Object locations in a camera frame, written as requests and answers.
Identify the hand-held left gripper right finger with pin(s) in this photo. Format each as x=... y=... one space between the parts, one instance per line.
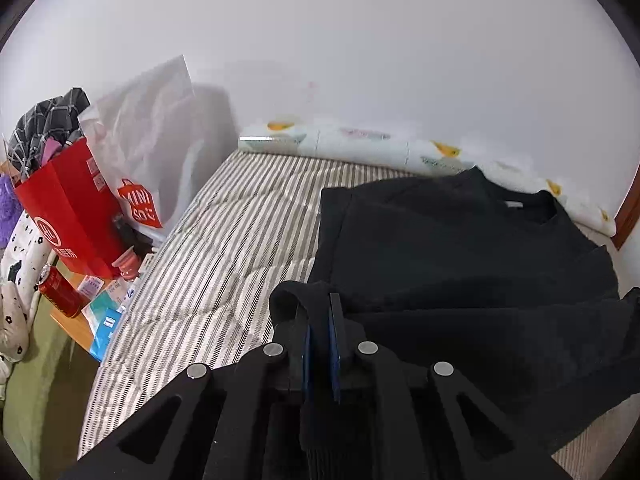
x=334 y=360

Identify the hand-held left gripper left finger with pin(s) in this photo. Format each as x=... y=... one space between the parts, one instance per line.
x=306 y=360

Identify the teal tissue packet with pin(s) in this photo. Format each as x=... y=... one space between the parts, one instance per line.
x=102 y=305

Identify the wooden side table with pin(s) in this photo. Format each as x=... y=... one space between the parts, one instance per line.
x=75 y=332

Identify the blue and white packet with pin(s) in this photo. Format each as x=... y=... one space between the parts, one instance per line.
x=107 y=332

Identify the white plastic shopping bag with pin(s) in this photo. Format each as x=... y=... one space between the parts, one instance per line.
x=150 y=135

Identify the black sweatshirt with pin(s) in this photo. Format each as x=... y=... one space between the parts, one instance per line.
x=450 y=260

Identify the striped mattress cover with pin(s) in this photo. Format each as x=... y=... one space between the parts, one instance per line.
x=225 y=240

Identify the printed white bolster pillow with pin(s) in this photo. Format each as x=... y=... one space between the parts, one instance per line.
x=360 y=140

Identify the purple fluffy cloth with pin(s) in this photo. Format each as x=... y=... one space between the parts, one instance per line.
x=7 y=210

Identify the red drink can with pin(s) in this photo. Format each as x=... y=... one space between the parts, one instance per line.
x=60 y=292

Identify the red paper bag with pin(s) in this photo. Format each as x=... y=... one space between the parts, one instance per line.
x=70 y=210

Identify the white spotted cloth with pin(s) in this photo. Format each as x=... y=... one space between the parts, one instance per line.
x=20 y=260

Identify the grey plaid cloth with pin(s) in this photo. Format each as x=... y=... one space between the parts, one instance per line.
x=50 y=115

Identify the green blanket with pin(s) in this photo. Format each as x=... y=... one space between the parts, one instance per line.
x=40 y=410

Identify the brown wooden door frame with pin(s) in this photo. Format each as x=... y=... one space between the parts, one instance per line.
x=630 y=225

